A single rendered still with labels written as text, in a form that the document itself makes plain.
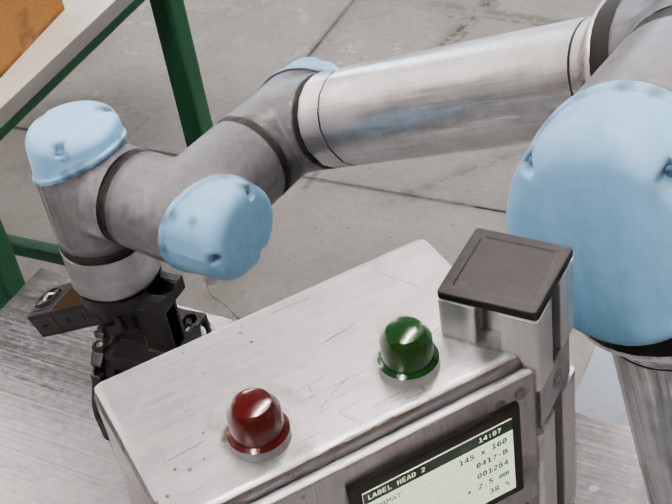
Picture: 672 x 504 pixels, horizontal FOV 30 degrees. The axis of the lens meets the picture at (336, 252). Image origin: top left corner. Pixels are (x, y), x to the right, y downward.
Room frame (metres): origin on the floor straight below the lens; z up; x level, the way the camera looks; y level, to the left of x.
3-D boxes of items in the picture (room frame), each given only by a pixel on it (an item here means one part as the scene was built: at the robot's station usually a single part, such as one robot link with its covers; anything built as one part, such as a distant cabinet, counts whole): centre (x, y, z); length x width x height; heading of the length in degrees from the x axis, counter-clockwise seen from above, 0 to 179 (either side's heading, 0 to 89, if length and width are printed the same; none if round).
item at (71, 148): (0.80, 0.18, 1.30); 0.09 x 0.08 x 0.11; 49
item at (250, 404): (0.34, 0.04, 1.49); 0.03 x 0.03 x 0.02
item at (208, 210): (0.75, 0.09, 1.30); 0.11 x 0.11 x 0.08; 49
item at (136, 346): (0.80, 0.17, 1.14); 0.09 x 0.08 x 0.12; 59
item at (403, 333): (0.37, -0.02, 1.49); 0.03 x 0.03 x 0.02
